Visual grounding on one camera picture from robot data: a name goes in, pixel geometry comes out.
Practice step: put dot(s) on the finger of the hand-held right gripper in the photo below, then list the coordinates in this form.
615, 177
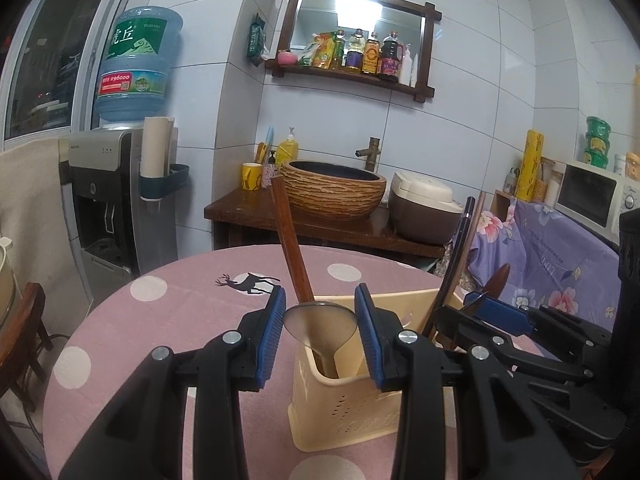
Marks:
460, 325
500, 310

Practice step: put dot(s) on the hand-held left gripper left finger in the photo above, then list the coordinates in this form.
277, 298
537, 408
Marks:
270, 340

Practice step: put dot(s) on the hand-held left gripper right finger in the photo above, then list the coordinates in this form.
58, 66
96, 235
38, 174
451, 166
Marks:
369, 340

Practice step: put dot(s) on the reddish wooden spoon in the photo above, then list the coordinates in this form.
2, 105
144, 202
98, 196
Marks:
497, 280

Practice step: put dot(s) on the metal spoon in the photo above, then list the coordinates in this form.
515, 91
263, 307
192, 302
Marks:
320, 325

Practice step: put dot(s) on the dark chopstick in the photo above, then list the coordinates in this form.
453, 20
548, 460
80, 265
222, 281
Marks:
457, 255

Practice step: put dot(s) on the beige perforated utensil holder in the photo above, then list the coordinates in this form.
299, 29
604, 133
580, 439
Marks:
345, 410

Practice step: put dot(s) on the blue floral cloth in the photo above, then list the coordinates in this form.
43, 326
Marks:
540, 250

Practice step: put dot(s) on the white microwave oven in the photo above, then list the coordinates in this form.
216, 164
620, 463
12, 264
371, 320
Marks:
585, 200

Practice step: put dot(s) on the small wooden box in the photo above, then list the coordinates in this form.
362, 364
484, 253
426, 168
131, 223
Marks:
501, 205

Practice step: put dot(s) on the yellow container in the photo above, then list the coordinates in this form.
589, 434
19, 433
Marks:
633, 166

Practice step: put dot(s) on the white jar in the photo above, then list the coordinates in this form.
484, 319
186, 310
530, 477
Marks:
620, 165

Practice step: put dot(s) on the white and brown rice cooker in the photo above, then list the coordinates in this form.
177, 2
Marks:
422, 205

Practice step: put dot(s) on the green instant noodle bowl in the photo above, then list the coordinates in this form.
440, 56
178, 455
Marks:
599, 126
598, 143
596, 160

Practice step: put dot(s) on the dark wooden counter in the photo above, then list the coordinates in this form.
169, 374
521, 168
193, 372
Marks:
235, 207

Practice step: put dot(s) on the yellow wrap roll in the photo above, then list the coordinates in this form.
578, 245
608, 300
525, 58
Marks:
529, 170

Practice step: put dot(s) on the brown ribbed sink basin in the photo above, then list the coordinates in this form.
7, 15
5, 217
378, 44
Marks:
332, 190

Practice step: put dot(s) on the yellow cup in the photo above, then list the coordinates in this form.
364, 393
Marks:
251, 177

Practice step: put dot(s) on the pink floral pump bottle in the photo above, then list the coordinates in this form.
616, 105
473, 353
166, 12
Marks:
270, 175

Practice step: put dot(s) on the teal plastic rack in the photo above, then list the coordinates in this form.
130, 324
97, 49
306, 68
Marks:
172, 180

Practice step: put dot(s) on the bronze faucet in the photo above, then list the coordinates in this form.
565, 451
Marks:
372, 152

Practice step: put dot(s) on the yellow soap bottle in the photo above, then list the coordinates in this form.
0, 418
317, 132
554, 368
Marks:
287, 152

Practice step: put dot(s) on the blue toothbrush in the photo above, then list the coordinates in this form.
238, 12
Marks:
269, 142

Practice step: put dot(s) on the grey water dispenser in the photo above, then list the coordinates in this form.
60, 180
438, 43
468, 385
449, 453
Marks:
100, 185

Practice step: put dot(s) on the dark wooden chair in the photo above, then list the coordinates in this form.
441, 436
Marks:
25, 320

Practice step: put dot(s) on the white squeeze bottle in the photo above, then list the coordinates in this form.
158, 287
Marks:
405, 67

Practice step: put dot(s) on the large dark soy sauce bottle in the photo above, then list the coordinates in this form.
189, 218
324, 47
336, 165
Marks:
389, 62

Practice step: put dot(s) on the cream pot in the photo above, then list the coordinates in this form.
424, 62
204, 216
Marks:
5, 280

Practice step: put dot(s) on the pink small container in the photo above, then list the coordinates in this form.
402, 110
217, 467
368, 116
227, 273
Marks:
286, 58

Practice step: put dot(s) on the orange labelled sauce bottle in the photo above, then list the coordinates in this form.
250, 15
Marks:
370, 57

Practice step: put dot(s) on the dark labelled sauce bottle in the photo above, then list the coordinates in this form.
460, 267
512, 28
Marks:
355, 55

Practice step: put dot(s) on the yellow oil bottle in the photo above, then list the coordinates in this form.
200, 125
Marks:
338, 52

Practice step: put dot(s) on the yellow refill bag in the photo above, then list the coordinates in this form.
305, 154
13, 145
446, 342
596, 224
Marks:
316, 52

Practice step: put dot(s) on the green hanging packet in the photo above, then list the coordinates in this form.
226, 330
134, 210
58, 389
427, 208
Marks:
255, 40

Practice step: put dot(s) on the blue water jug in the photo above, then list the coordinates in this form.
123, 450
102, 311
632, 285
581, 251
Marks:
135, 60

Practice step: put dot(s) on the wooden framed mirror shelf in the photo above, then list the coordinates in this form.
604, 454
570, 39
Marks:
350, 10

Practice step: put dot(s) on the window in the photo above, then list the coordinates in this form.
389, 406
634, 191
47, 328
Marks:
50, 60

